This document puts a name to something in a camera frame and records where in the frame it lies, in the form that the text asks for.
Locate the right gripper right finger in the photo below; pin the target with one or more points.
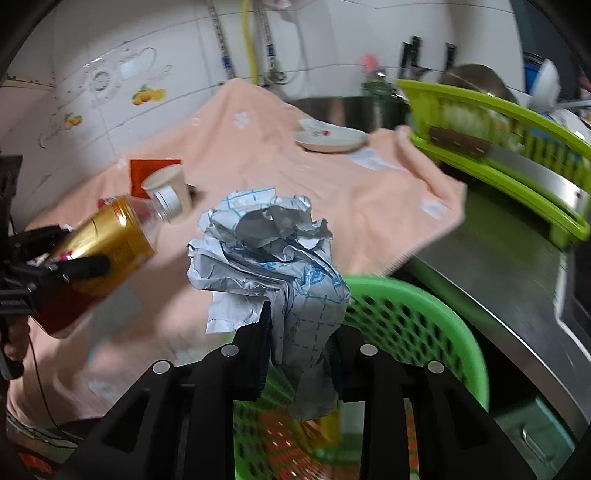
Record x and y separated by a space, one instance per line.
420 422

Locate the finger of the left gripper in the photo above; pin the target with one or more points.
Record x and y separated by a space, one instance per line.
42 239
71 270

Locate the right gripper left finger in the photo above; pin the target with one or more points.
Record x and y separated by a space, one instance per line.
177 422

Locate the yellow energy drink bottle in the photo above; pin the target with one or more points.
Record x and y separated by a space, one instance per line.
124 230

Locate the white paper ball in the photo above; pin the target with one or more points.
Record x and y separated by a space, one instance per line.
259 247

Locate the green mesh trash basket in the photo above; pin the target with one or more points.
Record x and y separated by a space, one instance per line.
405 321

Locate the kitchen cleaver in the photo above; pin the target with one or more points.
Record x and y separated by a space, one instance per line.
566 194

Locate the left hand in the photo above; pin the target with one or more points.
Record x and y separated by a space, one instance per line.
16 345

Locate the orange snack packet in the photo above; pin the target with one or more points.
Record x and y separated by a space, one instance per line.
141 169

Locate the white paper cup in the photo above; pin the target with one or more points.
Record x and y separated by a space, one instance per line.
171 184

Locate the peach floral towel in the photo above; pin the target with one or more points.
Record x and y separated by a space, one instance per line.
240 144

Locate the white ceramic plate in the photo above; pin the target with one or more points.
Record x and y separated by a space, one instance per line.
327 138

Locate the green dish rack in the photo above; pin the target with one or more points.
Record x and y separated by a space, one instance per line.
510 126

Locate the steel wok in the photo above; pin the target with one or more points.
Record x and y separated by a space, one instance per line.
479 78

